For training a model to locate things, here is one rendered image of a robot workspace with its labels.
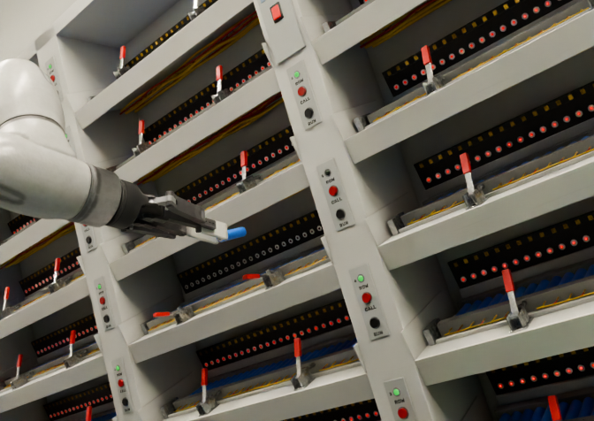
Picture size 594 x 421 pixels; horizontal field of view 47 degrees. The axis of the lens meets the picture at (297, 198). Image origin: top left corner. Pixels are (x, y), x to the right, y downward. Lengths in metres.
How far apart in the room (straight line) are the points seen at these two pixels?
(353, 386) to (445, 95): 0.51
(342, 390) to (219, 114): 0.58
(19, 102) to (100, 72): 0.83
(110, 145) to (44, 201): 0.81
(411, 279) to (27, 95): 0.68
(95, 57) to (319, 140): 0.85
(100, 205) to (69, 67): 0.84
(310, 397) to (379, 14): 0.68
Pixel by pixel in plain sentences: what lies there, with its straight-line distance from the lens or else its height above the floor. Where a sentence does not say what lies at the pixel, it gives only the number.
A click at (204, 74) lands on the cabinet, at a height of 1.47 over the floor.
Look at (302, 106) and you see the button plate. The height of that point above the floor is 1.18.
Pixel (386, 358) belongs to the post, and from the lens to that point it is 1.17.
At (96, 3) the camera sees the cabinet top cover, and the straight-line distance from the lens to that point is 1.77.
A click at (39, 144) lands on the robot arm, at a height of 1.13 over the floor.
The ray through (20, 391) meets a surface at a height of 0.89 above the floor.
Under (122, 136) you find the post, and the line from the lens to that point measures 1.82.
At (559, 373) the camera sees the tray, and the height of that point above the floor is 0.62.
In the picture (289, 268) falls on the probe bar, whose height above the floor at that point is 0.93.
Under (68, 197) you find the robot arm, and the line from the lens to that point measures 1.01.
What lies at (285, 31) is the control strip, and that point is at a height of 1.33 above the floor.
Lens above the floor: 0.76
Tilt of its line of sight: 13 degrees up
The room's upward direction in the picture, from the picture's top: 17 degrees counter-clockwise
